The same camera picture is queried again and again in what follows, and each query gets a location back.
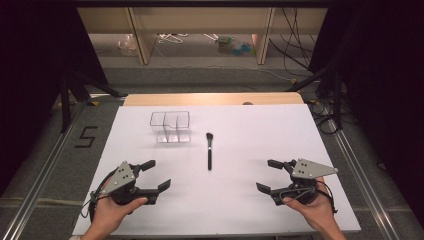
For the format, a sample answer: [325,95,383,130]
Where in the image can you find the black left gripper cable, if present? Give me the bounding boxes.
[80,167,118,220]

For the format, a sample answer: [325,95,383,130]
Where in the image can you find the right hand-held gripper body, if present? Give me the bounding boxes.
[270,158,339,205]

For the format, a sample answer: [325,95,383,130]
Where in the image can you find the black makeup brush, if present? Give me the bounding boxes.
[205,132,215,172]

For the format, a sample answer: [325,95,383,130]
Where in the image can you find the black metal stand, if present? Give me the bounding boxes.
[284,61,345,131]
[58,70,128,134]

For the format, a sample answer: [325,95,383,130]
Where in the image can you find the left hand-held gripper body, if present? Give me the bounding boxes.
[99,160,160,206]

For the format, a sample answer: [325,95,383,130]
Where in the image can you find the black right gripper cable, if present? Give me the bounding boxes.
[313,179,339,215]

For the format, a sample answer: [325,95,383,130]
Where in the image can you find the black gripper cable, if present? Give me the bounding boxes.
[313,179,339,215]
[80,167,118,220]

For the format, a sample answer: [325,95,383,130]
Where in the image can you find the light wooden shelf unit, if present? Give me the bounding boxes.
[76,6,329,66]

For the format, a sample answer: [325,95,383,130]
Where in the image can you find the aluminium floor rail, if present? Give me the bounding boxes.
[327,118,403,240]
[0,108,86,240]

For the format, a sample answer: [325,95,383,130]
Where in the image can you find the black curtain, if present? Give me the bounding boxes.
[0,0,110,198]
[307,0,424,231]

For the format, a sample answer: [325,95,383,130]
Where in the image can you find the hanging black cable bundle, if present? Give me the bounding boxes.
[267,6,318,78]

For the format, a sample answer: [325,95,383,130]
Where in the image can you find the light wooden table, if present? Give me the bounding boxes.
[122,92,305,107]

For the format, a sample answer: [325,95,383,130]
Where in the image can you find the coiled black floor cables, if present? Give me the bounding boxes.
[307,99,343,135]

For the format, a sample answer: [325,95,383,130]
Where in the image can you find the white table board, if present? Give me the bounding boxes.
[71,103,362,237]

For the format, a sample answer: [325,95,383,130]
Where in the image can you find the pile of colourful toys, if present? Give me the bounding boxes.
[215,35,257,57]

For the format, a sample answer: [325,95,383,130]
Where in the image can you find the white clothes hanger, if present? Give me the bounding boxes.
[157,32,189,45]

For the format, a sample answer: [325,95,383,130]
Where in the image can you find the person's right hand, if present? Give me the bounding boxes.
[282,179,338,233]

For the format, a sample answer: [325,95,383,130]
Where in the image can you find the clear acrylic organizer box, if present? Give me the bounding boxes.
[149,110,193,144]

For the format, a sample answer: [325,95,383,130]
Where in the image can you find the clear plastic bag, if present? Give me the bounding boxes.
[117,33,139,57]

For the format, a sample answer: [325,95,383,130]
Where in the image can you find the person's left hand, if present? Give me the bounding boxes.
[88,196,149,234]

